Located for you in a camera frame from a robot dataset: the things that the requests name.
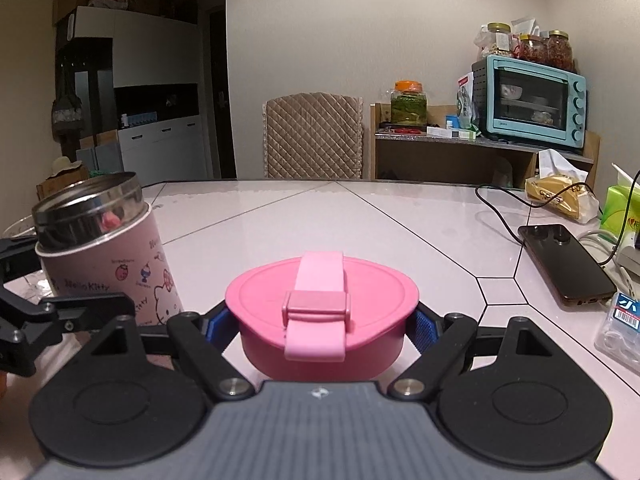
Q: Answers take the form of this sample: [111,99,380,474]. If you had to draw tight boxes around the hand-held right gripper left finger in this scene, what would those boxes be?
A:
[65,307,256,402]

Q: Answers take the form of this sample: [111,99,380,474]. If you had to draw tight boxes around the dark door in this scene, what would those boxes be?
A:
[207,7,237,179]

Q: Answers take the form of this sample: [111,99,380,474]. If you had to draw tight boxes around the white and green flat box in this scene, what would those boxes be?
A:
[426,126,478,140]

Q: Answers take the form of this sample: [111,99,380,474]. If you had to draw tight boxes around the white and black cabinet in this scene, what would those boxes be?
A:
[54,6,203,183]

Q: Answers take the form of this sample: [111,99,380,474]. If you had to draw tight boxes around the green tissue box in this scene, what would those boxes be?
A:
[600,162,640,236]

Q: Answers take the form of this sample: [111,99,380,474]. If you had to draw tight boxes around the chair with quilted cover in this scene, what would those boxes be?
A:
[262,92,365,179]

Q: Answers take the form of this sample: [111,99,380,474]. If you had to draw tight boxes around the pink printed bottle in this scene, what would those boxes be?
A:
[32,171,186,331]

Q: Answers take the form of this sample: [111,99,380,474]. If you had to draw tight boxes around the jar of pale dried food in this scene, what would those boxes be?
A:
[481,22,513,60]

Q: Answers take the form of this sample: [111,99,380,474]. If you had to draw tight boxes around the yellow tissue packet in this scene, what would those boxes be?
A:
[525,149,601,223]

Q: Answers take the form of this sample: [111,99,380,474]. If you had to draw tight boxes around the large cardboard box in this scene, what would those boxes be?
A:
[52,0,131,26]

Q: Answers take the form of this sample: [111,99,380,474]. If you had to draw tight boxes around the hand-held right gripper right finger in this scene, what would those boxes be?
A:
[387,310,576,401]

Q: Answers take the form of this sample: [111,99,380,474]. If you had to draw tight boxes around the wooden shelf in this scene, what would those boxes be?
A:
[370,103,601,191]

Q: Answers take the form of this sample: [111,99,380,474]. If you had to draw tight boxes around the dark cardboard box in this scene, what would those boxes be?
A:
[127,0,198,23]

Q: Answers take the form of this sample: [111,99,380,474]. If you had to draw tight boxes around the white packet behind jars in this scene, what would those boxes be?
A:
[511,16,543,36]

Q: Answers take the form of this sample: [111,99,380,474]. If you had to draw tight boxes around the clear plastic swab box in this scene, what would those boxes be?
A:
[594,291,640,375]

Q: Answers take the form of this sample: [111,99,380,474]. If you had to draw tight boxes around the pickle jar with orange lid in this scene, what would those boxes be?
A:
[390,80,428,127]

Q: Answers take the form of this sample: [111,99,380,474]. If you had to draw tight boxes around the small jar of red food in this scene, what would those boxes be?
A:
[515,34,548,65]

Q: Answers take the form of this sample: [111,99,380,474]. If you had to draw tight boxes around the straw hat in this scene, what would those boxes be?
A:
[48,156,83,178]

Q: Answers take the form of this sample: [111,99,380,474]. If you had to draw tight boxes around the grey flat panels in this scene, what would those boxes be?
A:
[77,130,123,173]

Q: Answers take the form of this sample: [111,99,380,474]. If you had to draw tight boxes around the black smartphone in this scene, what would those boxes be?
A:
[517,224,618,307]

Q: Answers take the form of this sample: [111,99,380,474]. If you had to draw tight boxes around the green and white packet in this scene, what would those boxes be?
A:
[455,74,481,131]

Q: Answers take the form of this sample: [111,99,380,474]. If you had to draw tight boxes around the white cable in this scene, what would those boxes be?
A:
[577,230,640,301]

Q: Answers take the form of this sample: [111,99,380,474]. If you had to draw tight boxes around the blue box on cabinet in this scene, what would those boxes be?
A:
[120,111,161,128]

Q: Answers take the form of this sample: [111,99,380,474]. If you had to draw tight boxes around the pink bottle cap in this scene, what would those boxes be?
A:
[225,251,420,382]

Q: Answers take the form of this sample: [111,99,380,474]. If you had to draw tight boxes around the clear dimpled glass cup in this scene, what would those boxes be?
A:
[0,215,56,301]

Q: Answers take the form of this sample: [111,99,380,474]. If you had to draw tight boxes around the grey hanging bag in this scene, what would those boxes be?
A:
[51,67,83,133]

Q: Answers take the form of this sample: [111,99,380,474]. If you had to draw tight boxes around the black charging cable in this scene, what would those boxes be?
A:
[474,170,640,267]

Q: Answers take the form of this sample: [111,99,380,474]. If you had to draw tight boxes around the teal toaster oven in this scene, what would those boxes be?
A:
[471,55,587,156]

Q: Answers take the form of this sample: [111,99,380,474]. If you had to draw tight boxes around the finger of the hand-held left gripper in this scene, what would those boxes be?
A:
[0,287,137,376]
[0,237,40,281]

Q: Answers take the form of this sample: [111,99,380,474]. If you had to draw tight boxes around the white power strip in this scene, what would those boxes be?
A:
[612,232,640,281]

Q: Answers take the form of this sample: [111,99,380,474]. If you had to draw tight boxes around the tall jar of red food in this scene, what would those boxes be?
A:
[546,30,575,72]

